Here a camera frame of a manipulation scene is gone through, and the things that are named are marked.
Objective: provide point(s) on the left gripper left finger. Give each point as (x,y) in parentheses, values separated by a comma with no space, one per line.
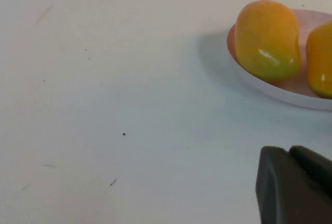
(285,200)

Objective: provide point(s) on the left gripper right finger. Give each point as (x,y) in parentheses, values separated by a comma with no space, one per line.
(316,169)

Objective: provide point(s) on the plain yellow mango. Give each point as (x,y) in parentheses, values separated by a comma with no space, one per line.
(321,60)

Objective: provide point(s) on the orange-blushed yellow mango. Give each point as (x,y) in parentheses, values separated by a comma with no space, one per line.
(267,40)

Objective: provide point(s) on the pink round plate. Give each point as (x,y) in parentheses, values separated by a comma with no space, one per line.
(285,97)

